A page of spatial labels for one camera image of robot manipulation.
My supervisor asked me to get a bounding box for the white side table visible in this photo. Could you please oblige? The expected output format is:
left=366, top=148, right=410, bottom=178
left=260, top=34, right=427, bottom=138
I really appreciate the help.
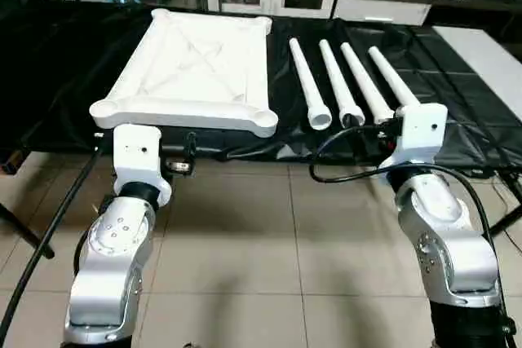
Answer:
left=432, top=26, right=522, bottom=100

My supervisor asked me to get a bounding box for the white drawer unit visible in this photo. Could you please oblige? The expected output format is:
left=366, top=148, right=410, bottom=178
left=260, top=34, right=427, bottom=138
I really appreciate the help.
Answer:
left=333, top=0, right=431, bottom=26

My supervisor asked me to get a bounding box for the black stand leg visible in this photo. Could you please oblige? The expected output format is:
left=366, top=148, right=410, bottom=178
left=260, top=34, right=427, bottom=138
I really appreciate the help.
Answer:
left=0, top=148, right=56, bottom=259
left=489, top=170, right=522, bottom=239

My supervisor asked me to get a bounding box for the black table mat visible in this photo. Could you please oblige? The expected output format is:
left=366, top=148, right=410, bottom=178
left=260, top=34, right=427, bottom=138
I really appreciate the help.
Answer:
left=0, top=0, right=522, bottom=171

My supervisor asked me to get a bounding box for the white plastic table top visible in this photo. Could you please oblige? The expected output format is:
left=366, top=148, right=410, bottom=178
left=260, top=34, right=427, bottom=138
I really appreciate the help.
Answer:
left=89, top=8, right=279, bottom=138

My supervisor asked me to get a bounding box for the white plastic table leg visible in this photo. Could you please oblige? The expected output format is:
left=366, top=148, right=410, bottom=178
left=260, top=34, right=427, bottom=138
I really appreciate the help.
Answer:
left=318, top=39, right=366, bottom=129
left=368, top=46, right=421, bottom=112
left=289, top=37, right=334, bottom=131
left=340, top=42, right=396, bottom=126

